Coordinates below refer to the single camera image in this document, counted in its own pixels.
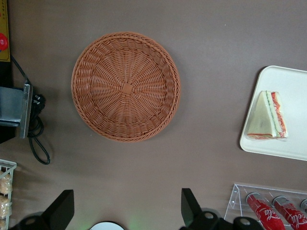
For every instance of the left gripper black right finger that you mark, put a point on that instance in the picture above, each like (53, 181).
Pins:
(190, 208)

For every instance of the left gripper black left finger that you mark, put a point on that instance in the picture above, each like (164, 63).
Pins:
(61, 210)

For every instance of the triangular sandwich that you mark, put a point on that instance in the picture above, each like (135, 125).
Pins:
(266, 117)

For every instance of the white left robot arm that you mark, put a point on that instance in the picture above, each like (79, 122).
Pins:
(106, 226)

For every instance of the round brown wicker basket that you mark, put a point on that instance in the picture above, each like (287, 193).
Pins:
(126, 88)

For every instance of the cream plastic tray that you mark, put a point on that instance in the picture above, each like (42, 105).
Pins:
(295, 81)

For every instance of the clear acrylic bottle rack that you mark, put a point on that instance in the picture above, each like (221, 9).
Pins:
(236, 203)

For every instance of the bagged bread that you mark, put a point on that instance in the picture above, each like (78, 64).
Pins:
(4, 183)
(4, 206)

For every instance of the red Coca-Cola bottle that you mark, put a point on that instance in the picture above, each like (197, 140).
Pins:
(260, 210)
(289, 213)

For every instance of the red emergency stop button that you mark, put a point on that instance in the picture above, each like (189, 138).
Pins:
(3, 41)

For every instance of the black yellow control box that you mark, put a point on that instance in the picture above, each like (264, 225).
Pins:
(4, 19)

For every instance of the grey metal bracket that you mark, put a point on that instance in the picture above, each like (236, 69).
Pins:
(14, 112)

